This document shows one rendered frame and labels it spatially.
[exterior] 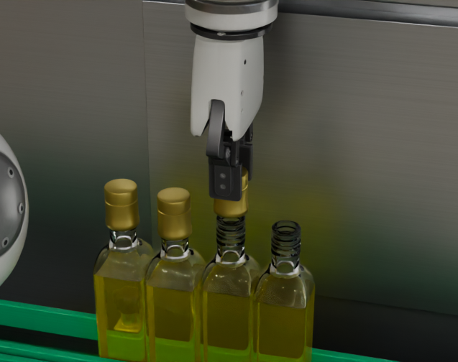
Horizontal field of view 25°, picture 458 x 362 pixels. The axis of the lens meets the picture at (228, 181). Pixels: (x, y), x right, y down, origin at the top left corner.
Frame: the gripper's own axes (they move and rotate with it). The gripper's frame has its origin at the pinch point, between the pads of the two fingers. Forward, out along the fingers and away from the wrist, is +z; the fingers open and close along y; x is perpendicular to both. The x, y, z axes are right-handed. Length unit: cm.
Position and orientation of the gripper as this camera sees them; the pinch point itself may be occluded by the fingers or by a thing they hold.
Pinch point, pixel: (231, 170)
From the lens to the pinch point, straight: 102.9
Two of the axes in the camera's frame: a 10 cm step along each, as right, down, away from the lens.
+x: 9.7, 1.2, -2.3
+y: -2.6, 4.6, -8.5
